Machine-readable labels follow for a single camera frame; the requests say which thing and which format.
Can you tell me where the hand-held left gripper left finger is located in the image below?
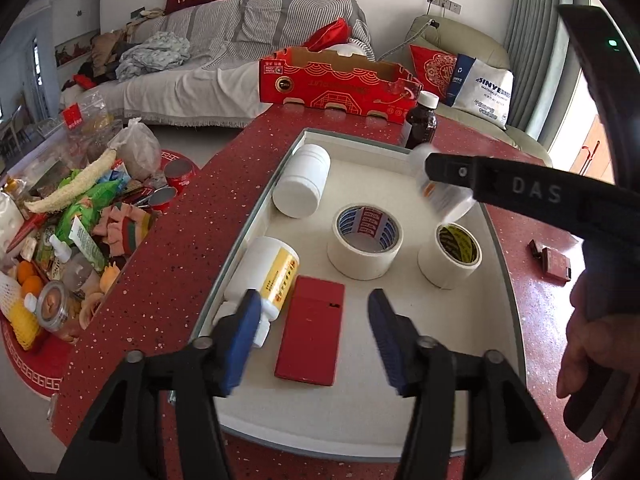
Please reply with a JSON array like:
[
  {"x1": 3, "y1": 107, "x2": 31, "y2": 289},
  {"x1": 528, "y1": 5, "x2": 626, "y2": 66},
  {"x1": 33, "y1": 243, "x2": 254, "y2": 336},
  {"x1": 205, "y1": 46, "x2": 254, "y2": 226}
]
[{"x1": 57, "y1": 289, "x2": 263, "y2": 480}]

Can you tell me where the white foam net fruit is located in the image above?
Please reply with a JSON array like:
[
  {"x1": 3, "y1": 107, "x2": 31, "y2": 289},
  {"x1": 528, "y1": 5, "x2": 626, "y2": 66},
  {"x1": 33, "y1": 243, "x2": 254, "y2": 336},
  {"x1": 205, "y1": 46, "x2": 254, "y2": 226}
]
[{"x1": 0, "y1": 272, "x2": 24, "y2": 321}]

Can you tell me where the grey cable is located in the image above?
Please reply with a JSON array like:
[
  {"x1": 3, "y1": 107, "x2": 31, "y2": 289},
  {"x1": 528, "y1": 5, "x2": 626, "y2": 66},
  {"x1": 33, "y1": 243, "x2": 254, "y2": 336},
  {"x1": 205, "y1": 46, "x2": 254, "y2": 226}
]
[{"x1": 375, "y1": 19, "x2": 440, "y2": 61}]

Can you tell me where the small bottle white cap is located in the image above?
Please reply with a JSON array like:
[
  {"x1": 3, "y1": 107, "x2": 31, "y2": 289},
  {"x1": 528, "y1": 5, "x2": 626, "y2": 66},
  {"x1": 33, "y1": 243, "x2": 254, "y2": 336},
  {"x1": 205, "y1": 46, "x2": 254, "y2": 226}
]
[{"x1": 50, "y1": 234, "x2": 74, "y2": 264}]

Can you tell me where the red satin cushion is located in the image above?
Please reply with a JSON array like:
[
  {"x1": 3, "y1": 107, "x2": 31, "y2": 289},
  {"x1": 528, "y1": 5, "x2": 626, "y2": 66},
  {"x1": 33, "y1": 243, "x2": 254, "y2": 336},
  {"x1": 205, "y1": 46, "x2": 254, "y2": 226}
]
[{"x1": 306, "y1": 18, "x2": 354, "y2": 54}]

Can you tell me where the small white jar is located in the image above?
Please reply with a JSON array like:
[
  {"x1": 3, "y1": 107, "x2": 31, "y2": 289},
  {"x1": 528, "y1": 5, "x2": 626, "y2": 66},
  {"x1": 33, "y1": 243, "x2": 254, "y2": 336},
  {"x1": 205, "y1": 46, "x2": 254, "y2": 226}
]
[{"x1": 410, "y1": 142, "x2": 475, "y2": 224}]

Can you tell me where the white tape roll yellow core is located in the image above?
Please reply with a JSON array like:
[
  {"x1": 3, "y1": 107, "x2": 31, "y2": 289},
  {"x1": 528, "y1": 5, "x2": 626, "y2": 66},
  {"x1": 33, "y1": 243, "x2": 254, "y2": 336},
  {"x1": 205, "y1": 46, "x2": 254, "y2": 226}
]
[{"x1": 417, "y1": 223, "x2": 484, "y2": 290}]

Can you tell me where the dried loofah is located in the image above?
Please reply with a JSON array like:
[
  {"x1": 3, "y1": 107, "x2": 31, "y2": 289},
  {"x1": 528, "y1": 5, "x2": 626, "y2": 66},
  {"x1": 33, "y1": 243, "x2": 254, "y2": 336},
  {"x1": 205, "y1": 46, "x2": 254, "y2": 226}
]
[{"x1": 25, "y1": 147, "x2": 117, "y2": 215}]

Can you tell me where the crumpled grey-blue blanket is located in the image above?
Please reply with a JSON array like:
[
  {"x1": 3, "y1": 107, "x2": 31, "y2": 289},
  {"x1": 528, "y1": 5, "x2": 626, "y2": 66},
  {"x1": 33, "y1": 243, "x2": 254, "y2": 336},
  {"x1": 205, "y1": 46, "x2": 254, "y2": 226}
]
[{"x1": 117, "y1": 31, "x2": 192, "y2": 81}]

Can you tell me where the yellow fruit in net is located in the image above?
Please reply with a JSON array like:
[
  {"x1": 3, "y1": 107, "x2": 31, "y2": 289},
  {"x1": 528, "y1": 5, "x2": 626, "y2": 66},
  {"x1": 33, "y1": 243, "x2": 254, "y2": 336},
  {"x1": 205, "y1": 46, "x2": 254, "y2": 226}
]
[{"x1": 7, "y1": 295, "x2": 44, "y2": 351}]

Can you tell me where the red door handle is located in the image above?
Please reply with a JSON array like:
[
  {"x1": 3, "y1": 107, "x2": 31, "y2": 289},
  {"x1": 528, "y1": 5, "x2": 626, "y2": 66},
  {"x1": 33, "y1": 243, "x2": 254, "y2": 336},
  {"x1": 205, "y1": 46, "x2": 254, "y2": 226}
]
[{"x1": 582, "y1": 142, "x2": 601, "y2": 176}]

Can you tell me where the grey shallow tray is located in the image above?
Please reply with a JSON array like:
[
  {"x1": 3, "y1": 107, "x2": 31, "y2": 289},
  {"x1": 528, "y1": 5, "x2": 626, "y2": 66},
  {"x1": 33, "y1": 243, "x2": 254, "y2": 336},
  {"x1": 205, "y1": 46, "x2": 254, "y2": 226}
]
[{"x1": 192, "y1": 128, "x2": 526, "y2": 459}]

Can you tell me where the beige armchair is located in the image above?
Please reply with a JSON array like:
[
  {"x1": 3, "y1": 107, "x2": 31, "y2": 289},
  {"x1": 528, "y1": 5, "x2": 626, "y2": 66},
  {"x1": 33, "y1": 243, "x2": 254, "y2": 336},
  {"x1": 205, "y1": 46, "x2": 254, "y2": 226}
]
[{"x1": 405, "y1": 15, "x2": 554, "y2": 166}]

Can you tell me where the white bottle yellow label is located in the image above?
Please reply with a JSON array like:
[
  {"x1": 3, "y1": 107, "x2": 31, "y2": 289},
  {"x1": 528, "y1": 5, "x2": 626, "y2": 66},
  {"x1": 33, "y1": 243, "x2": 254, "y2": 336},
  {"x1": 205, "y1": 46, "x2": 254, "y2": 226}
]
[{"x1": 212, "y1": 236, "x2": 301, "y2": 349}]

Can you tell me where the plain white pillow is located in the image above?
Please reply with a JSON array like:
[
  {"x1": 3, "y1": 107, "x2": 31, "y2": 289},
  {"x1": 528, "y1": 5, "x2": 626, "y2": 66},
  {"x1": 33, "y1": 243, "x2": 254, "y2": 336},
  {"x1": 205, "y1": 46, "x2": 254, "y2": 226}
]
[{"x1": 325, "y1": 42, "x2": 374, "y2": 61}]

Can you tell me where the large white bottle grey label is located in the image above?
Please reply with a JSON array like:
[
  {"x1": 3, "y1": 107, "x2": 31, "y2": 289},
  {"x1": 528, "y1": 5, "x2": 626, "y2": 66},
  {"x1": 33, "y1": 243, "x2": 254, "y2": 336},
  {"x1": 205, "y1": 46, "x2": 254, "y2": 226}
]
[{"x1": 272, "y1": 144, "x2": 332, "y2": 220}]

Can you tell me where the wall picture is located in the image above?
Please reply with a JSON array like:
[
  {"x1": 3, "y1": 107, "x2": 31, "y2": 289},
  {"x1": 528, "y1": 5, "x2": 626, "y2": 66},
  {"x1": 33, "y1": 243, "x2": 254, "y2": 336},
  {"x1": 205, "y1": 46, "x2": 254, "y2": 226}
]
[{"x1": 54, "y1": 30, "x2": 101, "y2": 69}]

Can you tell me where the clear bag red label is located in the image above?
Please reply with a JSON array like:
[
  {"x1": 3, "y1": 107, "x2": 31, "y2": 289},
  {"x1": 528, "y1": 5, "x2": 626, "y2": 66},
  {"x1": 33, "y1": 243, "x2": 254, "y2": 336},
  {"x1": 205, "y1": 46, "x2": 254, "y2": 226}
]
[{"x1": 60, "y1": 90, "x2": 126, "y2": 161}]

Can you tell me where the white tube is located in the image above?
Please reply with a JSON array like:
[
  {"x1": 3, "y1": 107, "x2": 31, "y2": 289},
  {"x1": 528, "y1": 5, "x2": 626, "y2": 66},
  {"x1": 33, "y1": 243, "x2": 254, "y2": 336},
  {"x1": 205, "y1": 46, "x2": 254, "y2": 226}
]
[{"x1": 71, "y1": 217, "x2": 109, "y2": 274}]

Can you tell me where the red small box gold print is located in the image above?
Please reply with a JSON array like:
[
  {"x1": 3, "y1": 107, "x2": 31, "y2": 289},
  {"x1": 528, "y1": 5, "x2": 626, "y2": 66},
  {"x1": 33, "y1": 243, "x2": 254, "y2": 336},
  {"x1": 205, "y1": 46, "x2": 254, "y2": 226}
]
[{"x1": 542, "y1": 247, "x2": 572, "y2": 282}]

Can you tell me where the dark brown bottle white cap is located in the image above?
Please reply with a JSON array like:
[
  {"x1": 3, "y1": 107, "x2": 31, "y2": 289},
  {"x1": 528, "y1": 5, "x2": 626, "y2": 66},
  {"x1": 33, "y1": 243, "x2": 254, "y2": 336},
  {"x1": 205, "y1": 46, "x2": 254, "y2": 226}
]
[{"x1": 404, "y1": 91, "x2": 440, "y2": 150}]

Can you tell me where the striped knit item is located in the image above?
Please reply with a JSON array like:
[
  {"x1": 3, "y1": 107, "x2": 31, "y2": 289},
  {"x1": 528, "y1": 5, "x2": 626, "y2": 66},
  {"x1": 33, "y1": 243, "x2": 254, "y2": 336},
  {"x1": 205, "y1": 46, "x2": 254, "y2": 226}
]
[{"x1": 92, "y1": 202, "x2": 156, "y2": 271}]

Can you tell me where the translucent plastic bag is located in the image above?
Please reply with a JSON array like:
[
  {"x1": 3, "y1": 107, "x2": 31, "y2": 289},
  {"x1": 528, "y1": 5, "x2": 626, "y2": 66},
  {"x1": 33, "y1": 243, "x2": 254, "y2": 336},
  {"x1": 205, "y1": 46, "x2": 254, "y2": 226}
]
[{"x1": 107, "y1": 117, "x2": 162, "y2": 181}]

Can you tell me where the red drink can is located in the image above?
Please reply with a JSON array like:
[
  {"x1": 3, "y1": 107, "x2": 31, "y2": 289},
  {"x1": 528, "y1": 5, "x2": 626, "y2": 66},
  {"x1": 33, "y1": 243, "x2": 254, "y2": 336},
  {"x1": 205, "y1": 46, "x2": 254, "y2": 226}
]
[
  {"x1": 150, "y1": 186, "x2": 179, "y2": 214},
  {"x1": 164, "y1": 157, "x2": 199, "y2": 196}
]

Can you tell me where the orange fruit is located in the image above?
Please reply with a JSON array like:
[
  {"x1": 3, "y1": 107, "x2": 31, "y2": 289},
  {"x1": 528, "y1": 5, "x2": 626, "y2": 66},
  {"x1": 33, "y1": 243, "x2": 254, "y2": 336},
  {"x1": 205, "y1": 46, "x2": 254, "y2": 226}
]
[{"x1": 17, "y1": 260, "x2": 44, "y2": 296}]

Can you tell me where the white and blue tote bag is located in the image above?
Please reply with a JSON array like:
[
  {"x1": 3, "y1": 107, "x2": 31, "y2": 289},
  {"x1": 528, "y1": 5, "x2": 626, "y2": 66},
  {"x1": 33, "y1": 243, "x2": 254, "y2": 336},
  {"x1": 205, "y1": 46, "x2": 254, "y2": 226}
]
[{"x1": 445, "y1": 54, "x2": 515, "y2": 129}]

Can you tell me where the pile of brown clothes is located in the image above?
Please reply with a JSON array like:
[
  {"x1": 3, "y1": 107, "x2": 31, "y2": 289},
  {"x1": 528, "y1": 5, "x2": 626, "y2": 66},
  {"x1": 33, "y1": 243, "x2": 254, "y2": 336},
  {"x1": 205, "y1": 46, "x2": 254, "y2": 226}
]
[{"x1": 75, "y1": 7, "x2": 151, "y2": 86}]

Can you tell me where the red patterned cushion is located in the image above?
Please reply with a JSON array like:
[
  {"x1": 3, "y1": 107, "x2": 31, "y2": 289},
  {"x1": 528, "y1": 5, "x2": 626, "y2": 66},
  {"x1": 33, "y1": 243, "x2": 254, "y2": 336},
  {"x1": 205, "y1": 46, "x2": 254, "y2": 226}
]
[{"x1": 409, "y1": 44, "x2": 459, "y2": 106}]

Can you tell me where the green snack packet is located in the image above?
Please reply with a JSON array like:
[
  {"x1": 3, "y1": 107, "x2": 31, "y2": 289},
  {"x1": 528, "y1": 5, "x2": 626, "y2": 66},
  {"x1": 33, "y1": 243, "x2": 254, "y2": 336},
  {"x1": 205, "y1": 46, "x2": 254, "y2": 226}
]
[{"x1": 55, "y1": 180, "x2": 124, "y2": 246}]

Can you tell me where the clear jar of nuts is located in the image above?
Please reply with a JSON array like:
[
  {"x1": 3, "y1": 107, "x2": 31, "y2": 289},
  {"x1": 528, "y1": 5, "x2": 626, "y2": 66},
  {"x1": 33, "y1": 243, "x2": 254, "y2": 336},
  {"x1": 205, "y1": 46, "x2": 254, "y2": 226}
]
[{"x1": 37, "y1": 280, "x2": 84, "y2": 344}]

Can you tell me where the red cardboard box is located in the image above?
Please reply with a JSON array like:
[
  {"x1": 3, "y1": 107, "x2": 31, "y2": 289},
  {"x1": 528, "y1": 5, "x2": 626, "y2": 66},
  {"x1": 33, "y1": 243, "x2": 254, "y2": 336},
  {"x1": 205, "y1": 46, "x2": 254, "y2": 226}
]
[{"x1": 258, "y1": 46, "x2": 425, "y2": 129}]

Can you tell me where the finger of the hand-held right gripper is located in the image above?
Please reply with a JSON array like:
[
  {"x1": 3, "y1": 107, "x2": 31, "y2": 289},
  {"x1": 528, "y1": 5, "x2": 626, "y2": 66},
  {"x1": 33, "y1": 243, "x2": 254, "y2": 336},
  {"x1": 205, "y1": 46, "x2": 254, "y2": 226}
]
[{"x1": 425, "y1": 153, "x2": 484, "y2": 201}]

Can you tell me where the sofa with grey striped cover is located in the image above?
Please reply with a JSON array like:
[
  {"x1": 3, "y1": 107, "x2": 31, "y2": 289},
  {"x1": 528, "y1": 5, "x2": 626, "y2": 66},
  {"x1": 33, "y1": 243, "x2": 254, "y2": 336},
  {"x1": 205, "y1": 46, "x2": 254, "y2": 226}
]
[{"x1": 60, "y1": 0, "x2": 376, "y2": 129}]

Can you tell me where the grey-green curtain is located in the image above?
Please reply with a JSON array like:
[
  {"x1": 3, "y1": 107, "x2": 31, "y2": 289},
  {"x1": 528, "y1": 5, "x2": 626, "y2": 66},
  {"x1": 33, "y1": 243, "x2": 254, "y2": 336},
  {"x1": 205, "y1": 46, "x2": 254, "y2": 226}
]
[{"x1": 502, "y1": 0, "x2": 591, "y2": 176}]

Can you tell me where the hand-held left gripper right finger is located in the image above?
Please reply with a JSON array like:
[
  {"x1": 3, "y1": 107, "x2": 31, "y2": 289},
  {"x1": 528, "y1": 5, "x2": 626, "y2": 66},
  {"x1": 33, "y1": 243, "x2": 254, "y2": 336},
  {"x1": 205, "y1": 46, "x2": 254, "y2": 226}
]
[{"x1": 367, "y1": 289, "x2": 573, "y2": 480}]

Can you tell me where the person's right hand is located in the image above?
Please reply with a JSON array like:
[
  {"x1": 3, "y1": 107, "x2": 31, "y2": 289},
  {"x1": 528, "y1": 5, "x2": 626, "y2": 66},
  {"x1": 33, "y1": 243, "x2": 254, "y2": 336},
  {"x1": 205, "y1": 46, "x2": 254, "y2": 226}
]
[{"x1": 556, "y1": 271, "x2": 640, "y2": 412}]

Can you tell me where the white tape roll blue core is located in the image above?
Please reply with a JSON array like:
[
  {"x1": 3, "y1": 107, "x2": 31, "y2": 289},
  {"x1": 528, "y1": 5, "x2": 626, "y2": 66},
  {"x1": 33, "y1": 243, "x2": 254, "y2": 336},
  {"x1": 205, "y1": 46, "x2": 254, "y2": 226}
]
[{"x1": 327, "y1": 205, "x2": 404, "y2": 281}]

